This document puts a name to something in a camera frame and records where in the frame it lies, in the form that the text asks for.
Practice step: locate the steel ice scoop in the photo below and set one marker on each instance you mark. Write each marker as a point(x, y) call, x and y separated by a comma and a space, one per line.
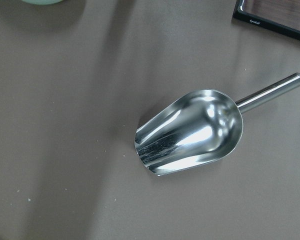
point(200, 128)

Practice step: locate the mint green bowl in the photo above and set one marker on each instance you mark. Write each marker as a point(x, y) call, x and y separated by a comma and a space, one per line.
point(42, 2)

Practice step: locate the black framed mirror tray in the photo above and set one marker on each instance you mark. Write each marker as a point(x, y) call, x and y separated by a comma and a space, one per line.
point(280, 16)

